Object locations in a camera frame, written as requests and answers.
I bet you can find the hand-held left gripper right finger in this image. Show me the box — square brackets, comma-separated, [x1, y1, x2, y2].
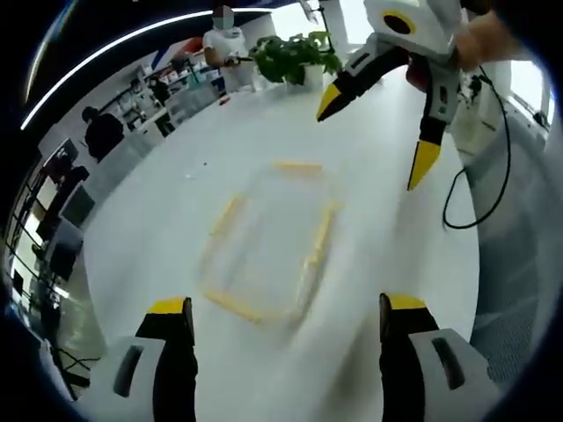
[378, 292, 502, 422]

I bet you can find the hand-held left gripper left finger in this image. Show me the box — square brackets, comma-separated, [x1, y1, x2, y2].
[90, 296, 199, 422]

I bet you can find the clear container with yellow buckles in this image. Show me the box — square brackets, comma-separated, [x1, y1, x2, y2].
[197, 160, 342, 325]

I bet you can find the person's right hand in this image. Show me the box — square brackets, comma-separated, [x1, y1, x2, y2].
[455, 8, 536, 72]

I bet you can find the white plant pot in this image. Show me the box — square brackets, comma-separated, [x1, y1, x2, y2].
[303, 63, 327, 88]

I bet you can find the green potted plant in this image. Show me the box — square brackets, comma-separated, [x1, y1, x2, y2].
[248, 31, 344, 87]

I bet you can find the grey mesh office chair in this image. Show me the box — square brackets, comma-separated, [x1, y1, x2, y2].
[470, 118, 552, 392]

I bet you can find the long ceiling light strip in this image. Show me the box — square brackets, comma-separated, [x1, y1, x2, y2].
[19, 6, 282, 131]

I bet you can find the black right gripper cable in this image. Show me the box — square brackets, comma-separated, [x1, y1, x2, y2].
[442, 64, 512, 229]

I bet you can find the wall screen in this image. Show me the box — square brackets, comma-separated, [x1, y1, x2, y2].
[41, 139, 79, 166]

